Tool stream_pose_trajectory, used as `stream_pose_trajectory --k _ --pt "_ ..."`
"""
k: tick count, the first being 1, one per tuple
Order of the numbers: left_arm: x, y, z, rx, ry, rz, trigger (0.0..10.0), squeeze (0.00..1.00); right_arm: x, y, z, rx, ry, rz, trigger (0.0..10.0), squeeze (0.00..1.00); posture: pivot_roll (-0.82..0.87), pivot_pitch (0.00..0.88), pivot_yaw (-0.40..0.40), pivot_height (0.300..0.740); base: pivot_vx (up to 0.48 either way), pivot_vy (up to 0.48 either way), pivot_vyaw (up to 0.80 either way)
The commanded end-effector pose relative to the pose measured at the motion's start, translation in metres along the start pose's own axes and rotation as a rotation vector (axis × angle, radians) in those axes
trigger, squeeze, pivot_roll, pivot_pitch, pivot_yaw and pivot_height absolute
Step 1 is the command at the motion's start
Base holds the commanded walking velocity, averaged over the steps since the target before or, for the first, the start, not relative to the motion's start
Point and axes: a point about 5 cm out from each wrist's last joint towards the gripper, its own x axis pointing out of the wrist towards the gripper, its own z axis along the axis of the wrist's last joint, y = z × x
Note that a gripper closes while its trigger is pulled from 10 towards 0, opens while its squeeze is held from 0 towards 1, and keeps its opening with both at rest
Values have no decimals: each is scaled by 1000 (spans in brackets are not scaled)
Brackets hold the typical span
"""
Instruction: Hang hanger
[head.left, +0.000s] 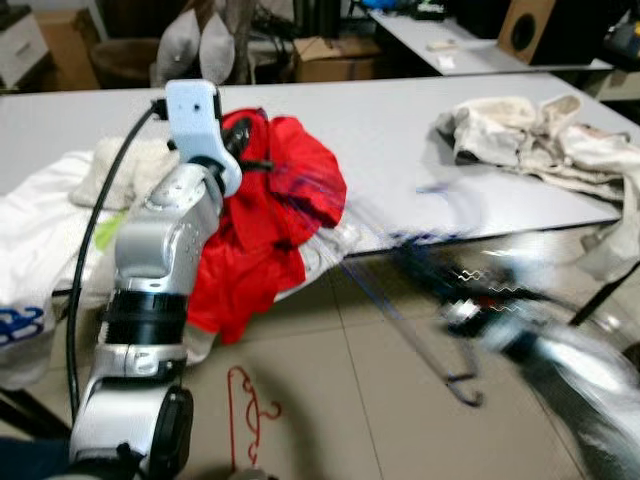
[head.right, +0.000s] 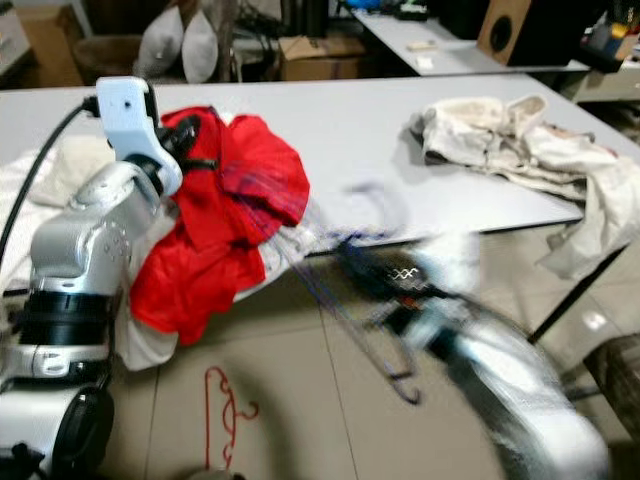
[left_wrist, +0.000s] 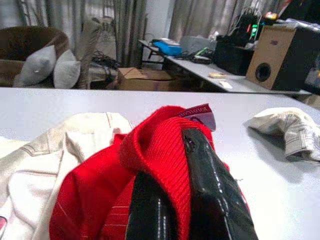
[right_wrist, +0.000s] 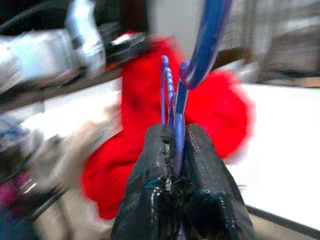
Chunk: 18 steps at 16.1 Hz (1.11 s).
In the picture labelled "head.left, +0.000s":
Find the cream fleece cloth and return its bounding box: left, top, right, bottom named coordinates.
left=69, top=137, right=183, bottom=213

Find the cardboard box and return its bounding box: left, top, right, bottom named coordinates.
left=39, top=9, right=102, bottom=92
left=292, top=36, right=382, bottom=84

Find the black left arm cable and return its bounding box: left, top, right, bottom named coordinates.
left=64, top=98, right=169, bottom=423

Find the grey pillow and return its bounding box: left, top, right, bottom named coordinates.
left=197, top=11, right=238, bottom=87
left=154, top=7, right=202, bottom=87

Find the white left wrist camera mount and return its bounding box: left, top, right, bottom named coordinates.
left=164, top=79, right=245, bottom=198

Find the cream jacket plaid lining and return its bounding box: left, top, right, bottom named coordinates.
left=434, top=94, right=640, bottom=283

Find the wooden black speaker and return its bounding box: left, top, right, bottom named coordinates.
left=496, top=0, right=622, bottom=67

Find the purple plastic hanger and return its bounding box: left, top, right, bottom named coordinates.
left=298, top=178, right=493, bottom=408

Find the grey desk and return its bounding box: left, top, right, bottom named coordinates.
left=364, top=9, right=617, bottom=77

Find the red plastic hanger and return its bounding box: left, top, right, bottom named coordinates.
left=225, top=366, right=284, bottom=470

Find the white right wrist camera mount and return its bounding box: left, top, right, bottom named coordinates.
left=478, top=236, right=563, bottom=333

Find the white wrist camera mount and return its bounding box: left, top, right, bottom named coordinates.
left=164, top=79, right=245, bottom=198
left=478, top=236, right=563, bottom=333

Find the brown armchair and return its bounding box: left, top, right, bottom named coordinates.
left=89, top=37, right=163, bottom=90

